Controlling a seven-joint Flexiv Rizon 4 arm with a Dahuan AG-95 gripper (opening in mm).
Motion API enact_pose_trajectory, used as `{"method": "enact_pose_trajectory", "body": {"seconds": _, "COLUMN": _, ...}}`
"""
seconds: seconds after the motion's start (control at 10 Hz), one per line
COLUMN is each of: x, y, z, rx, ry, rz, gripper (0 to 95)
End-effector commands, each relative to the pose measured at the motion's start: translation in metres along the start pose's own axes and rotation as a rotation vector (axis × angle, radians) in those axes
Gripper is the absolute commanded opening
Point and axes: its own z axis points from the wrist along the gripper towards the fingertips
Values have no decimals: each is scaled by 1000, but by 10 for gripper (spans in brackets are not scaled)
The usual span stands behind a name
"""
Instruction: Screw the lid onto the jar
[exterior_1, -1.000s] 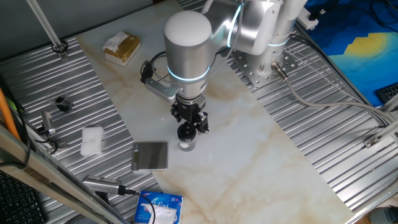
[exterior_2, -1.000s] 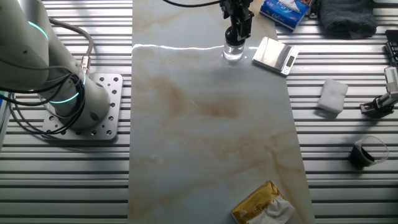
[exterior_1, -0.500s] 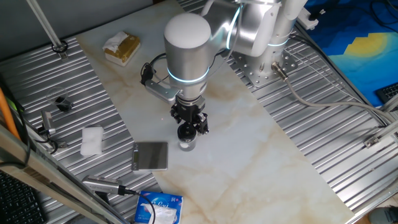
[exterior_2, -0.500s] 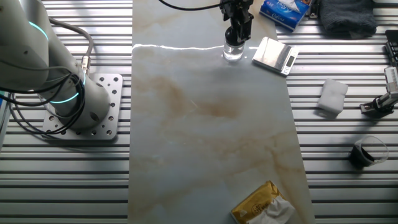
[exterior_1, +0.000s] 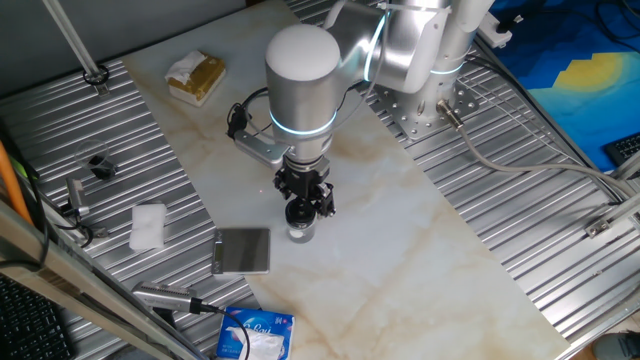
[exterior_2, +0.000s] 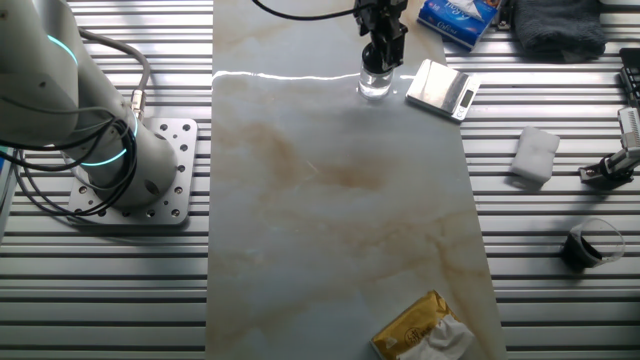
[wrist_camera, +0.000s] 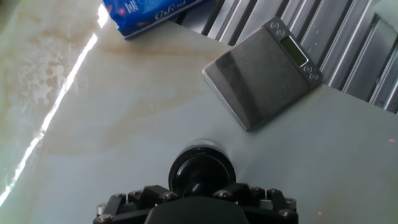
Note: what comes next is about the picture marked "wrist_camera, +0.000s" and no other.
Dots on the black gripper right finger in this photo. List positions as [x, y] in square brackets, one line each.
[270, 207]

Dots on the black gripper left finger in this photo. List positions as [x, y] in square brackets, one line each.
[124, 208]

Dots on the black knobbed jar lid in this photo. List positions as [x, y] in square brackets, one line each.
[202, 168]

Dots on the clear glass jar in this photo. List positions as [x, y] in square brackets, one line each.
[203, 143]

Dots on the silver digital pocket scale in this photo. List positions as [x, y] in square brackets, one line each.
[258, 77]

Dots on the blue tissue pack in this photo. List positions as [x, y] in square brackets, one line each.
[149, 15]

